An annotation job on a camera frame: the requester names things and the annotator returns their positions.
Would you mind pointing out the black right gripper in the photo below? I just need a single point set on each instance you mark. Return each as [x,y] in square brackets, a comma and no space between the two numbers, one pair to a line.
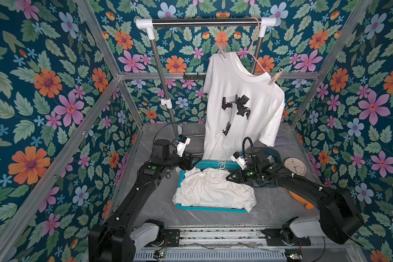
[241,172]

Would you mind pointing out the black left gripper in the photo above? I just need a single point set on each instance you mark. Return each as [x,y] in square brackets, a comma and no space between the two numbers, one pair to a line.
[188,166]

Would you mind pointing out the plain white t-shirt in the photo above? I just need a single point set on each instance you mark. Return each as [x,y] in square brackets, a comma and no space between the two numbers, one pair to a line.
[209,188]

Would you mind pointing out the white printed t-shirt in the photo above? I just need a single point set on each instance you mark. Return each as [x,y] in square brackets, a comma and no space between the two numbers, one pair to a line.
[239,105]

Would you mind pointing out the pink wire hanger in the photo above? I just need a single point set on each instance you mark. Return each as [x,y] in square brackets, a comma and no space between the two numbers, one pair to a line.
[256,45]

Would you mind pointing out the white plastic hanger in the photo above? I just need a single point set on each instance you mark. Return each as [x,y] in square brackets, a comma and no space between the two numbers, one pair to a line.
[222,165]

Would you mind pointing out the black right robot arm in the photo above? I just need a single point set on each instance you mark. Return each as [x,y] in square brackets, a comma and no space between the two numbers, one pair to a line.
[339,217]

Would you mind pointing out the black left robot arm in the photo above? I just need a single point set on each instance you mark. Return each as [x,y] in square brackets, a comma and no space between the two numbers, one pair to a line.
[131,199]

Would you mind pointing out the teal clothespin tray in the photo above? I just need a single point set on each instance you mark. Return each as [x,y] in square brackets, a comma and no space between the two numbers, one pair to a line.
[269,155]

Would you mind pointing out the orange plush toy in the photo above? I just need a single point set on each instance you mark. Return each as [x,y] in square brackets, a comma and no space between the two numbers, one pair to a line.
[301,200]

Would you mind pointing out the white steel clothes rack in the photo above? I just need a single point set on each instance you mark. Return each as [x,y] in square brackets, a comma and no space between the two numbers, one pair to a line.
[150,26]

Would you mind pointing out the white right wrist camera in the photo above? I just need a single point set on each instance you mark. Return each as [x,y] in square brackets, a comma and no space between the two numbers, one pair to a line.
[238,158]

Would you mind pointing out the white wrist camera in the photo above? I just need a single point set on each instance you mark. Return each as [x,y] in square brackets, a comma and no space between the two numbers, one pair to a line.
[182,142]
[238,158]

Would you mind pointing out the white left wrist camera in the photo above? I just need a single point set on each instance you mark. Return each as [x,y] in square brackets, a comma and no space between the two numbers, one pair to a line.
[182,142]

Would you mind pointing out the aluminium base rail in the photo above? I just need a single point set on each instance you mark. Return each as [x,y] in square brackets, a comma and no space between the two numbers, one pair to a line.
[251,243]

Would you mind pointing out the black wall hook rail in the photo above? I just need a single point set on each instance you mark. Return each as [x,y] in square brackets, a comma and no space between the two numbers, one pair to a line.
[194,76]

